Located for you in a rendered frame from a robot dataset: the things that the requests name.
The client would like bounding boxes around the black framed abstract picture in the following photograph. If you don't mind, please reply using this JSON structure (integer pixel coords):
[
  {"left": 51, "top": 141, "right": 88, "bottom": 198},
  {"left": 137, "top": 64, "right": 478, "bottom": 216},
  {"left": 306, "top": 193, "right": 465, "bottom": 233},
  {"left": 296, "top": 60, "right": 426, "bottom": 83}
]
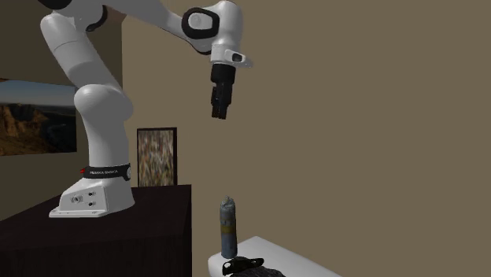
[{"left": 136, "top": 127, "right": 179, "bottom": 188}]

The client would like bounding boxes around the landscape wall picture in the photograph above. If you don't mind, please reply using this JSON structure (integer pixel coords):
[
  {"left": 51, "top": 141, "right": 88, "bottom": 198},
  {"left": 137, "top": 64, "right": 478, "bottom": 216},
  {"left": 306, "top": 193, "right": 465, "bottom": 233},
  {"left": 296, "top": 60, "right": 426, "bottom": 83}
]
[{"left": 0, "top": 78, "right": 78, "bottom": 157}]

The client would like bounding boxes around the blue grey bottle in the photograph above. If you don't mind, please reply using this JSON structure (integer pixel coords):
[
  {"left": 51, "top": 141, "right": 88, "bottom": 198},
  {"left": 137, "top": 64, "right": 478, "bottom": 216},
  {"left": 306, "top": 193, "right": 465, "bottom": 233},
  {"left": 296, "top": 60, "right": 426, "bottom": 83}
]
[{"left": 219, "top": 194, "right": 238, "bottom": 260}]

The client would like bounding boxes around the dark grey lumpy object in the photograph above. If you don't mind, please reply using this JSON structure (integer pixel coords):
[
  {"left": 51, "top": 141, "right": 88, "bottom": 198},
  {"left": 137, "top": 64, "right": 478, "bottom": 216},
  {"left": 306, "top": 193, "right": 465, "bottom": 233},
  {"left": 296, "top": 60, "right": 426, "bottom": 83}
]
[{"left": 232, "top": 268, "right": 287, "bottom": 277}]

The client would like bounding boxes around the black curved tool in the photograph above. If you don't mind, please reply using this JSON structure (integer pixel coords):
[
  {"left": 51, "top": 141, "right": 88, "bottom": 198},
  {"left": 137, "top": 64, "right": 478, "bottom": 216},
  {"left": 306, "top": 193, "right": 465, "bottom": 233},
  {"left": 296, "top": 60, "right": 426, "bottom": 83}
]
[{"left": 221, "top": 257, "right": 265, "bottom": 277}]

